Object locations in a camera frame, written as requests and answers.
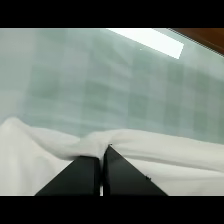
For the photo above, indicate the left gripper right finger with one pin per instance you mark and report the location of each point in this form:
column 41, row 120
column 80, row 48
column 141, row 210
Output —
column 128, row 178

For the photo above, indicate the white shirt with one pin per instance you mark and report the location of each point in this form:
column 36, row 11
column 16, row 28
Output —
column 186, row 160

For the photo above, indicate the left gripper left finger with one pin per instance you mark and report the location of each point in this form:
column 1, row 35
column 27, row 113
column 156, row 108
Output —
column 78, row 178

